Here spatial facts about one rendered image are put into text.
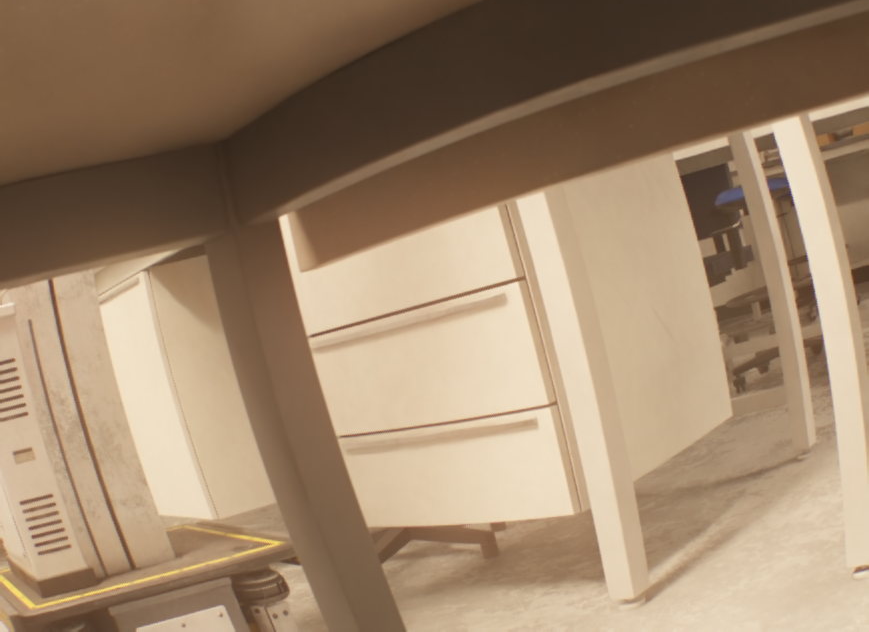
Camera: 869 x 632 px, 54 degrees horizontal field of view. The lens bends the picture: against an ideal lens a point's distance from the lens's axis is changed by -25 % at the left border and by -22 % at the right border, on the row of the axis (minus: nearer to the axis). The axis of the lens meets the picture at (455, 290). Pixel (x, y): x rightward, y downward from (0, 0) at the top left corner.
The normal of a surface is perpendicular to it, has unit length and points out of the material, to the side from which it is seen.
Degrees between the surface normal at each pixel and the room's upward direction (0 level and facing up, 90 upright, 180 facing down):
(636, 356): 90
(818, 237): 90
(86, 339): 90
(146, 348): 90
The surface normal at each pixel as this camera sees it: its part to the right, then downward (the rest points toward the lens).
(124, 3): 0.25, 0.97
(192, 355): 0.70, -0.20
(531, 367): -0.66, 0.17
